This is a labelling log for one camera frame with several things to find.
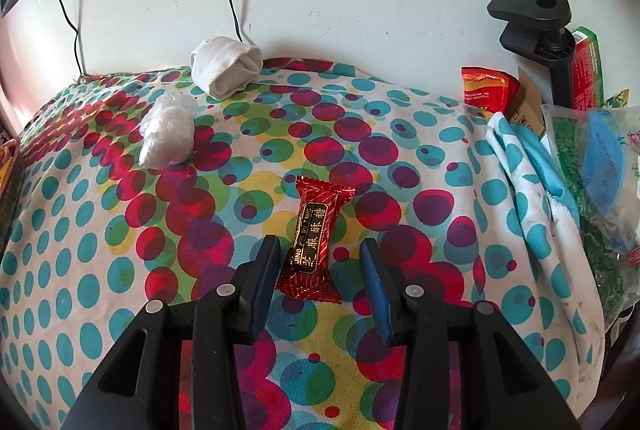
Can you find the brown cardboard box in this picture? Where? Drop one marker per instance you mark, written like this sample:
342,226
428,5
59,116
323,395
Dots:
530,110

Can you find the red and green packet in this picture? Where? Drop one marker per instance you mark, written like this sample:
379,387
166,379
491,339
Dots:
587,70

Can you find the white plastic-wrapped bundle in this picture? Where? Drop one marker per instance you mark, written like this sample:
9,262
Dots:
167,135

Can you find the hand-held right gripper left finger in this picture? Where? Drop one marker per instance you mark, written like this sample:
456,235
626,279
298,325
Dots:
262,282

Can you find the plastic bag of green filling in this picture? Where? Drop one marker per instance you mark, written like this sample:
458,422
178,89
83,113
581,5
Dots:
570,150

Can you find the red snack packet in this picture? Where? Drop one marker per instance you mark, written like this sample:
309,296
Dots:
485,90

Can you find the white rolled sock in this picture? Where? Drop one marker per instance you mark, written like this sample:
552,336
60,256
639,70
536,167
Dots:
225,65

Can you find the yellow green packet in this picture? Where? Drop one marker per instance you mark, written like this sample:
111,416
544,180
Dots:
617,100

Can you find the blue face mask pack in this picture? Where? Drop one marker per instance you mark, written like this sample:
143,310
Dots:
607,160

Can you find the black clamp mount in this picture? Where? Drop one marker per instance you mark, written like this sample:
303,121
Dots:
520,3

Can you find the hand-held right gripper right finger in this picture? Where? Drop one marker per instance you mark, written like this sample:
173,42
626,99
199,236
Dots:
378,292

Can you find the red candy wrapper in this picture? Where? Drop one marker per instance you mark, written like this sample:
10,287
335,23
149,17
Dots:
312,235

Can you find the polka dot blanket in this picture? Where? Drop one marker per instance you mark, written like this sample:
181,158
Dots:
150,260

